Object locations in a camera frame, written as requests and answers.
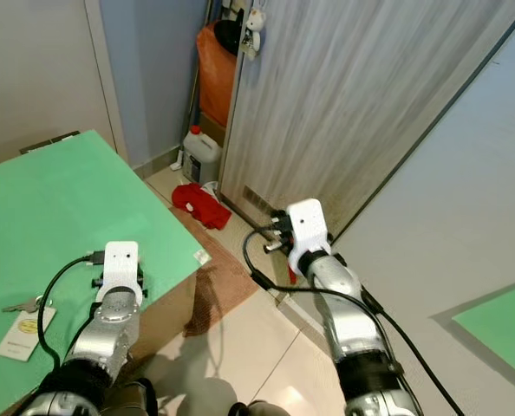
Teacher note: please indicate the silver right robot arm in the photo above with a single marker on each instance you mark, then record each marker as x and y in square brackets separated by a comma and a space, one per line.
[357, 329]

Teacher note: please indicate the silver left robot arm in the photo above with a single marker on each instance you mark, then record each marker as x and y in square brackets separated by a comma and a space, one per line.
[114, 334]

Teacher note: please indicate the white table corner protector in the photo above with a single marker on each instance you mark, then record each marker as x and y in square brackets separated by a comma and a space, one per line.
[202, 257]

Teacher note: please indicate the brown floor mat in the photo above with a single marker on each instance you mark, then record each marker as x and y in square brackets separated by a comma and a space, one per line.
[223, 290]

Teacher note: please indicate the red cloth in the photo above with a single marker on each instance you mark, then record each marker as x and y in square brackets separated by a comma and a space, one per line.
[197, 204]

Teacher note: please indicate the white plastic jerrycan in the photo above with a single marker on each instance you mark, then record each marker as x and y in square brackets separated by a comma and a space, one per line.
[199, 160]

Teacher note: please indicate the grey wood grain door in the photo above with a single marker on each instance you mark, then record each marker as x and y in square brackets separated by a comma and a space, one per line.
[353, 104]

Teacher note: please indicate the orange bag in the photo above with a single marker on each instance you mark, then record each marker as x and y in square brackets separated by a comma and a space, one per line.
[214, 87]

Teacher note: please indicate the white plush toy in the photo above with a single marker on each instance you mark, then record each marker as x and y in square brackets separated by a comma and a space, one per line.
[255, 39]

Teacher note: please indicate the black bag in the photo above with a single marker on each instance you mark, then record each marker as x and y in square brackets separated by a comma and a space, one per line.
[230, 36]

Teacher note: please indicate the wooden table with green top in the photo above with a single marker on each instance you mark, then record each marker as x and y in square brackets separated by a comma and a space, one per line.
[67, 225]

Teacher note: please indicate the green panel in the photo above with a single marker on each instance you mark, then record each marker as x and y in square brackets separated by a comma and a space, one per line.
[505, 334]

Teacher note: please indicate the plain silver key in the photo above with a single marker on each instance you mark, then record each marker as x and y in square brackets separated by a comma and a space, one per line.
[22, 304]

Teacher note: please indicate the white key tag yellow logo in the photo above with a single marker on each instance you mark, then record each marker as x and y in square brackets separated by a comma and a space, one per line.
[23, 334]

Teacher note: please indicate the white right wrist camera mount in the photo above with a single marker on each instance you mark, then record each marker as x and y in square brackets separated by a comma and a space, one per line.
[308, 224]

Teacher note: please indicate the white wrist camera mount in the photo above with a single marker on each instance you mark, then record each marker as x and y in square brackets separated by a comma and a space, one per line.
[308, 224]
[121, 264]

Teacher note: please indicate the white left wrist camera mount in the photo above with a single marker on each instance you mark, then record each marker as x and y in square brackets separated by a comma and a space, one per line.
[121, 264]

